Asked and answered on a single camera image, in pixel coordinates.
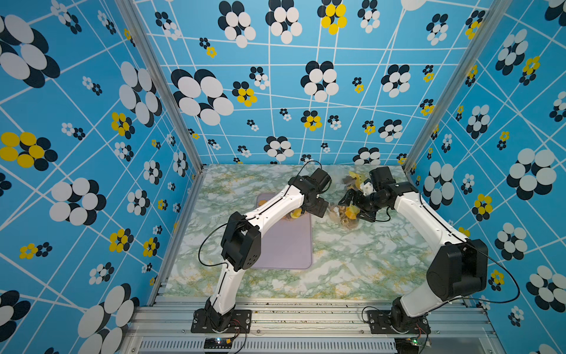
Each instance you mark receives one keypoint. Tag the lilac plastic tray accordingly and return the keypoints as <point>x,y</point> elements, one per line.
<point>285,245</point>

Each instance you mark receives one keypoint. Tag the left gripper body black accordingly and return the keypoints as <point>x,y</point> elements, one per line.
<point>318,206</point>

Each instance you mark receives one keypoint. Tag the ziploc bag of cookies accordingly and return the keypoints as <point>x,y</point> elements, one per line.
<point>346,217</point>
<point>354,180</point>
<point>295,214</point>

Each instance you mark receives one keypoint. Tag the controller board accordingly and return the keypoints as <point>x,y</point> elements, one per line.
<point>409,346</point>
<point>218,343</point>

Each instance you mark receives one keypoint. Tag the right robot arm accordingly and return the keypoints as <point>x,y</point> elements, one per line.
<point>459,266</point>

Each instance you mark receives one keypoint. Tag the aluminium front rail frame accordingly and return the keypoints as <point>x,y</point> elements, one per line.
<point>306,326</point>

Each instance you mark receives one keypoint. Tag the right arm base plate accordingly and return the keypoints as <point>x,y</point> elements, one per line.
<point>383,322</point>

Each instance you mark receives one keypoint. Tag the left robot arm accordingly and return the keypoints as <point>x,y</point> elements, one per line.
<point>242,239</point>

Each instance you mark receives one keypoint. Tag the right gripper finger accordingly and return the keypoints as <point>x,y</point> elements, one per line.
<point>347,199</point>
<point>367,216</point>

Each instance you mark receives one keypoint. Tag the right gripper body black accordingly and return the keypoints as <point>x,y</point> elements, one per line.
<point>369,203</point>

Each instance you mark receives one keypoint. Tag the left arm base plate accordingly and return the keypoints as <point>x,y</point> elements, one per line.
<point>209,321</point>

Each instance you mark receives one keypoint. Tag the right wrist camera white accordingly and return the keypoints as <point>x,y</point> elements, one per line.
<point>367,188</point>

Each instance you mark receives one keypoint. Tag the right controller board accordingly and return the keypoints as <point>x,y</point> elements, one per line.
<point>409,346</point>

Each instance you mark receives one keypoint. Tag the left controller board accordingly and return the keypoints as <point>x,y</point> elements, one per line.
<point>218,343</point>

